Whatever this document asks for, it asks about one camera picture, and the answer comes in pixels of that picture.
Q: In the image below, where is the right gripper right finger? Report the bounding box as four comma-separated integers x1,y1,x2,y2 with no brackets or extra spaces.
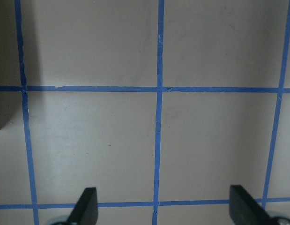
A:
229,185,273,225

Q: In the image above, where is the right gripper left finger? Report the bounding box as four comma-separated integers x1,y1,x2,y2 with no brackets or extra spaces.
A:
66,187,98,225

